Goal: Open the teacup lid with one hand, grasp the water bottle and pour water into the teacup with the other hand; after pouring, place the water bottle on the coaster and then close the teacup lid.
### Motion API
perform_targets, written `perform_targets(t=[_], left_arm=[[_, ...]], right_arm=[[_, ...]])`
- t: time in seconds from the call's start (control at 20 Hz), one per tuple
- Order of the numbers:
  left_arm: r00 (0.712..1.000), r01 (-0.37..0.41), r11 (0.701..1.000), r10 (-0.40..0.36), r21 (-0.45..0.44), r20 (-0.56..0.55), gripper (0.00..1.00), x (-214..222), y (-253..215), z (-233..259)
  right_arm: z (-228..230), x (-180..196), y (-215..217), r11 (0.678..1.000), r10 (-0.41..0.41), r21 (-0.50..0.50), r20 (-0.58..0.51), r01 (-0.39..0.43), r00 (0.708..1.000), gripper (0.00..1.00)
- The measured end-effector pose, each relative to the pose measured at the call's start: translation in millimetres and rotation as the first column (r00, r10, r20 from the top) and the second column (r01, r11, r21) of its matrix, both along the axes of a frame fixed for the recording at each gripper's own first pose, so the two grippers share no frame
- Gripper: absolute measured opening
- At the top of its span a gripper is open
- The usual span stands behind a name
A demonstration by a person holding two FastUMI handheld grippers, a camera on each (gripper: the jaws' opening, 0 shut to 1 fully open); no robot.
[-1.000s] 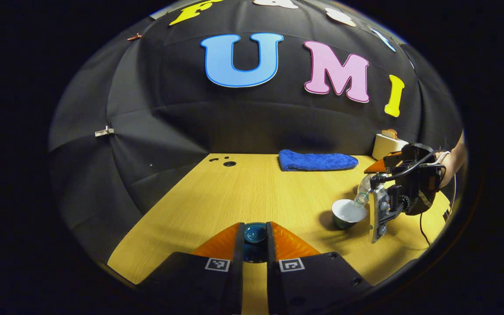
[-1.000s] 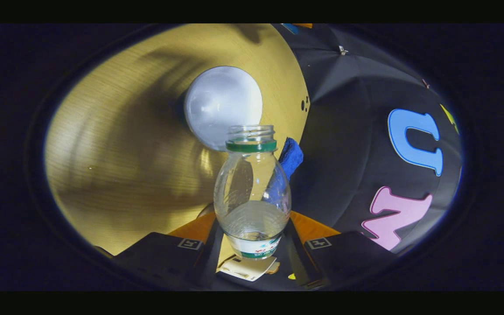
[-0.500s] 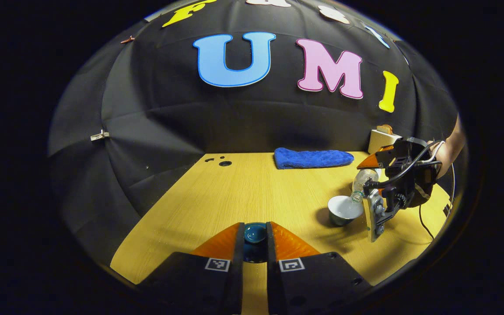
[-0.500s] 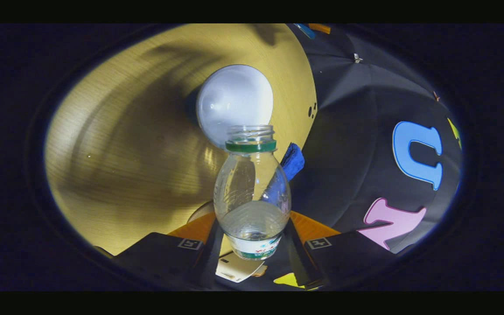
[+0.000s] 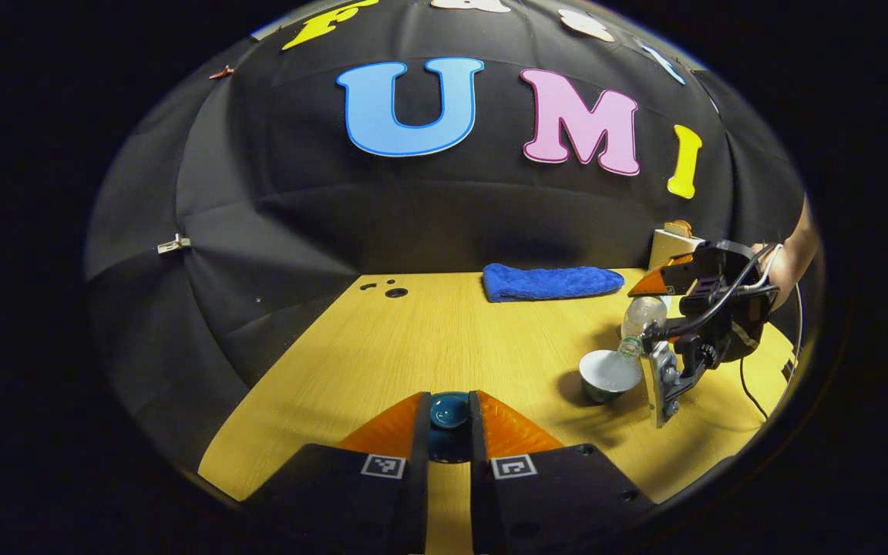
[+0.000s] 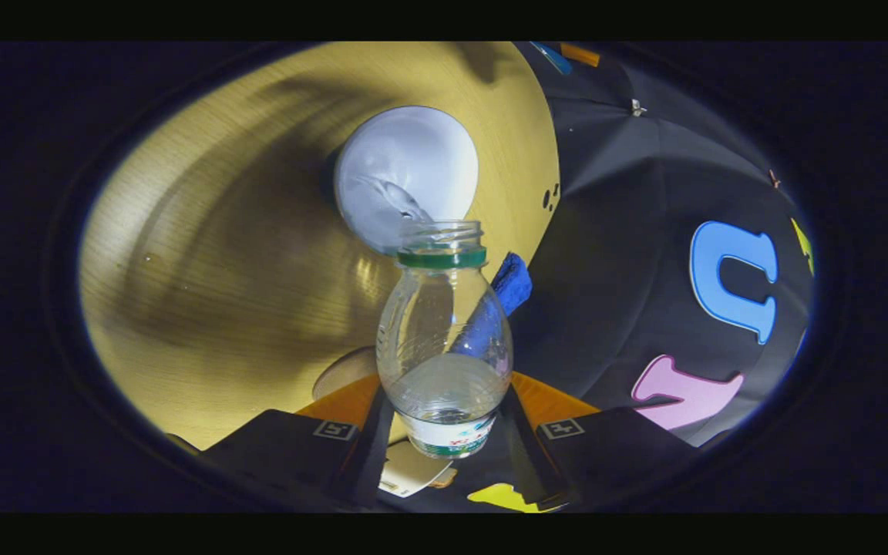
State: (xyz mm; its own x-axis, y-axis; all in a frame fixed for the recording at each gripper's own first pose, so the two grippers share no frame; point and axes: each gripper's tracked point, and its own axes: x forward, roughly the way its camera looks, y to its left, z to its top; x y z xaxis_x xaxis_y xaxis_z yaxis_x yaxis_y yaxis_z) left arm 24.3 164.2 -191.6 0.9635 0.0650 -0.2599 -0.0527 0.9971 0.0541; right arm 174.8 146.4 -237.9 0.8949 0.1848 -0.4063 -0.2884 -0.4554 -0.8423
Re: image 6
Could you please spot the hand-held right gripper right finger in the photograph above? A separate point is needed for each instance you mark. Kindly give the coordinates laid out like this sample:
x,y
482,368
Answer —
x,y
525,462

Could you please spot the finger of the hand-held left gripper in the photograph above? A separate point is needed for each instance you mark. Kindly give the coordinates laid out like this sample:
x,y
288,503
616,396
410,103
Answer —
x,y
580,54

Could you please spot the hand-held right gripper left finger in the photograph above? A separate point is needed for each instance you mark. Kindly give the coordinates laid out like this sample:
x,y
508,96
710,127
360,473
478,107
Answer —
x,y
371,455

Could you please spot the round brown coaster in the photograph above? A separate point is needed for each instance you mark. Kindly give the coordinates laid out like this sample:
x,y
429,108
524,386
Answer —
x,y
344,370

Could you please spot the clear plastic water bottle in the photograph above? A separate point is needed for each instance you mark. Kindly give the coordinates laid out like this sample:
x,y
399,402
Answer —
x,y
444,385

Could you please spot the white teacup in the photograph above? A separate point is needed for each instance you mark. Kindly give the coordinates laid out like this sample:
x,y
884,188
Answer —
x,y
405,173

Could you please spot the white toaster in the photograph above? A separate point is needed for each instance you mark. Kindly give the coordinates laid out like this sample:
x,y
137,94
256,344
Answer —
x,y
407,470

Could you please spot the toasted bread slice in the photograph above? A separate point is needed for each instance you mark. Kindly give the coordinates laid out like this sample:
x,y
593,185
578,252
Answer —
x,y
444,478

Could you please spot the silver clip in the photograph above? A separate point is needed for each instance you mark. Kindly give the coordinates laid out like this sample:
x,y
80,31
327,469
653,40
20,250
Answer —
x,y
637,108

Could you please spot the blue towel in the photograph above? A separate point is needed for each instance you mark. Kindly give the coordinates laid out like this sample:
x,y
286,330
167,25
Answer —
x,y
513,283

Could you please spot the black backdrop cloth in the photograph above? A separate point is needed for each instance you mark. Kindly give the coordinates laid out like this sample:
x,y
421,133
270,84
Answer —
x,y
629,231

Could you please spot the copper clip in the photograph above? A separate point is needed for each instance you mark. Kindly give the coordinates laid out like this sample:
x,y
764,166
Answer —
x,y
774,179

